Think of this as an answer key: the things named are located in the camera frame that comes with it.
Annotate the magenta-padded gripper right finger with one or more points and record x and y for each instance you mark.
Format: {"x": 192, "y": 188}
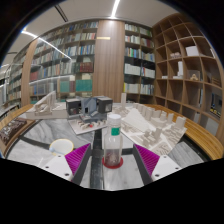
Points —
{"x": 165, "y": 165}

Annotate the glass-fronted bookshelf row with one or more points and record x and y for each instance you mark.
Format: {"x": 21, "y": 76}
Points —
{"x": 15, "y": 86}

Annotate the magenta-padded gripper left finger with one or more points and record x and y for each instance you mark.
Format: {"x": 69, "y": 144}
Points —
{"x": 55, "y": 165}

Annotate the beige ramp architectural model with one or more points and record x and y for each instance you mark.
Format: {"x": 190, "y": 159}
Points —
{"x": 45, "y": 108}

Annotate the dark grey house model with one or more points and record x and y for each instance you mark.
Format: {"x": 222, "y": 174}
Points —
{"x": 88, "y": 108}

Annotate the flat round red coaster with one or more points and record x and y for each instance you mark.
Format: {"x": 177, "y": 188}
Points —
{"x": 112, "y": 166}

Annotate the wooden cubby shelf unit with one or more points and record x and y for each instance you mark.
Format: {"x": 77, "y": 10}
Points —
{"x": 186, "y": 73}

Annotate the white city block model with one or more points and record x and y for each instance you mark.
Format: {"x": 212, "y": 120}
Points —
{"x": 150, "y": 128}

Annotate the gold wall plaque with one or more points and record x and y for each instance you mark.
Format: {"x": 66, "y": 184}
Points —
{"x": 103, "y": 38}

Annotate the narrow dark bookshelf with books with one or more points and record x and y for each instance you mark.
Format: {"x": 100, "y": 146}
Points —
{"x": 138, "y": 63}

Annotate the clear plastic bottle green label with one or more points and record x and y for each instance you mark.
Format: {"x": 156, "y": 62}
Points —
{"x": 113, "y": 143}

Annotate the wide dark bookshelf with books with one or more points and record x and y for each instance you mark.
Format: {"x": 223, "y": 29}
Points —
{"x": 66, "y": 66}

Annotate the straight ceiling light strip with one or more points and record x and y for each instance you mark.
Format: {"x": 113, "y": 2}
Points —
{"x": 115, "y": 8}

